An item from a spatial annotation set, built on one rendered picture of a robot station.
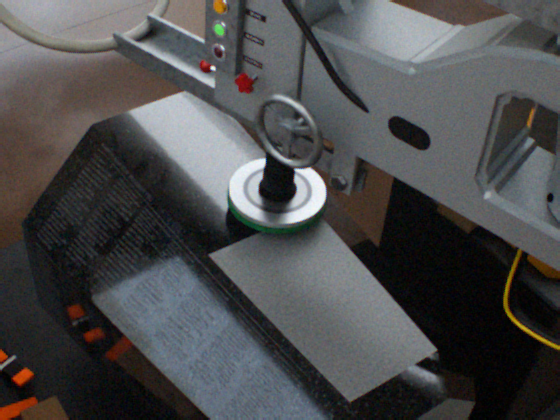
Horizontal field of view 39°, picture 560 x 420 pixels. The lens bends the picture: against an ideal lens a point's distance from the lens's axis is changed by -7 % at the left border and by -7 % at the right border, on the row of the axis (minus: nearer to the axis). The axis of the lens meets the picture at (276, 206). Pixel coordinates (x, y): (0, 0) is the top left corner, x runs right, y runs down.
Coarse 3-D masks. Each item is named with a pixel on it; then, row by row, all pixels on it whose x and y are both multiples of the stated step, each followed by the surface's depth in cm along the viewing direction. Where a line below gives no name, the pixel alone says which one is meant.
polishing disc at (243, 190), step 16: (256, 160) 190; (240, 176) 186; (256, 176) 186; (304, 176) 187; (240, 192) 182; (256, 192) 182; (304, 192) 183; (320, 192) 184; (240, 208) 178; (256, 208) 179; (272, 208) 179; (288, 208) 179; (304, 208) 180; (320, 208) 180; (272, 224) 176; (288, 224) 176
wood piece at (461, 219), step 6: (444, 204) 193; (438, 210) 196; (444, 210) 194; (450, 210) 193; (444, 216) 195; (450, 216) 193; (456, 216) 192; (462, 216) 190; (456, 222) 193; (462, 222) 191; (468, 222) 190; (474, 222) 190; (462, 228) 192; (468, 228) 191
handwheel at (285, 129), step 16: (272, 96) 144; (288, 96) 142; (256, 112) 149; (272, 112) 147; (304, 112) 141; (256, 128) 151; (288, 128) 145; (304, 128) 144; (320, 128) 142; (272, 144) 152; (288, 144) 147; (320, 144) 143; (288, 160) 151; (304, 160) 148
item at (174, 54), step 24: (168, 24) 186; (120, 48) 183; (144, 48) 178; (168, 48) 186; (192, 48) 184; (168, 72) 176; (192, 72) 173; (240, 120) 169; (312, 144) 159; (360, 168) 155; (360, 192) 158
